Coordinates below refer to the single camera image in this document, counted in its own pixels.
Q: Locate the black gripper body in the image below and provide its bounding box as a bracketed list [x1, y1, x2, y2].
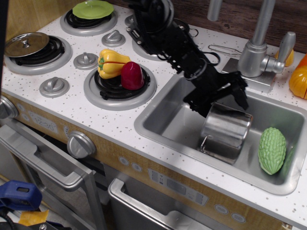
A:
[183, 65, 247, 104]

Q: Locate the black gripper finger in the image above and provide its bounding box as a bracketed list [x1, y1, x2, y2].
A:
[232, 87, 248, 110]
[189, 102, 212, 117]

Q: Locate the tall steel pot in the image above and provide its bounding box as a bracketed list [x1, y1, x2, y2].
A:
[199, 103, 253, 165]

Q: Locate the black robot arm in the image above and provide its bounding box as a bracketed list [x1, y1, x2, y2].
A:
[127, 0, 248, 117]

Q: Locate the silver sink basin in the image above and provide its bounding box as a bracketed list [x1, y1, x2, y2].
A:
[135, 76, 307, 195]

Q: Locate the steel pot lid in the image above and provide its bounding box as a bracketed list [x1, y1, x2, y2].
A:
[4, 32, 50, 58]

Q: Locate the silver toy faucet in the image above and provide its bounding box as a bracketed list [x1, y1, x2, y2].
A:
[222, 0, 296, 93]

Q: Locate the orange pumpkin toy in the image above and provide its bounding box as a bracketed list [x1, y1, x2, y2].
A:
[289, 55, 307, 100]

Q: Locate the yellow corn toy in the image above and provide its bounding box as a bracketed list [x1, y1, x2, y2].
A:
[274, 49, 294, 67]

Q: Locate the green bitter gourd toy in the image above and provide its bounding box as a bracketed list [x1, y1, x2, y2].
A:
[258, 127, 286, 175]

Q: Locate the red bell pepper toy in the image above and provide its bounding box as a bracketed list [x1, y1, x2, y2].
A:
[121, 61, 144, 91]

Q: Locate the front right stove burner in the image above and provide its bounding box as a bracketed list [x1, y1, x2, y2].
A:
[83, 66, 156, 111]

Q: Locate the grey stove knob back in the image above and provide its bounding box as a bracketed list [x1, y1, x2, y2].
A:
[124, 15, 134, 27]

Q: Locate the grey stove knob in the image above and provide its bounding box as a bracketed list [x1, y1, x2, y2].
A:
[101, 30, 126, 47]
[39, 77, 70, 98]
[73, 52, 98, 70]
[124, 15, 134, 27]

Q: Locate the yellow bell pepper toy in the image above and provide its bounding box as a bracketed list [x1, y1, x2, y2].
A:
[97, 49, 131, 80]

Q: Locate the grey stove knob upper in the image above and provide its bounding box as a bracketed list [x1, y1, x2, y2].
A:
[101, 30, 126, 47]

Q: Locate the grey stove knob middle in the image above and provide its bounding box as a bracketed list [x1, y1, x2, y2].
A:
[73, 52, 98, 70]

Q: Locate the silver dishwasher door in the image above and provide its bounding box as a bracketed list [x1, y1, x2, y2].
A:
[108, 177, 228, 230]

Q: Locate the silver oven dial right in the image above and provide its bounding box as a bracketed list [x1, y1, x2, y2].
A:
[67, 130, 96, 159]

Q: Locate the silver oven dial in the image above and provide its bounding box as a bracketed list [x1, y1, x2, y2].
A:
[67, 130, 96, 159]
[0, 96, 19, 119]

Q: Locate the green plastic plate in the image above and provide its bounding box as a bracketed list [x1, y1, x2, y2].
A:
[72, 0, 114, 20]

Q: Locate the back left stove burner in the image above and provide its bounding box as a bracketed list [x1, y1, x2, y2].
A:
[60, 10, 117, 36]

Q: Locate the grey stove knob front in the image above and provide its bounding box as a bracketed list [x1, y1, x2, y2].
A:
[39, 77, 70, 98]

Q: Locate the front left stove burner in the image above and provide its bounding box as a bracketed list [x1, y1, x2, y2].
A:
[4, 36, 72, 75]

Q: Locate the silver oven door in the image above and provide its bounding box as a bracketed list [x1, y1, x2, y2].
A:
[0, 120, 107, 230]

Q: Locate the silver oven dial left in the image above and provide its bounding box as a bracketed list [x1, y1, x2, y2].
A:
[0, 96, 19, 119]

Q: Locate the blue clamp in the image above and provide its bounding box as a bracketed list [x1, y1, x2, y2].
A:
[0, 180, 43, 211]

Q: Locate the yellow tape piece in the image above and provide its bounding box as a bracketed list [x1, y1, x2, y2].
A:
[18, 209, 49, 226]

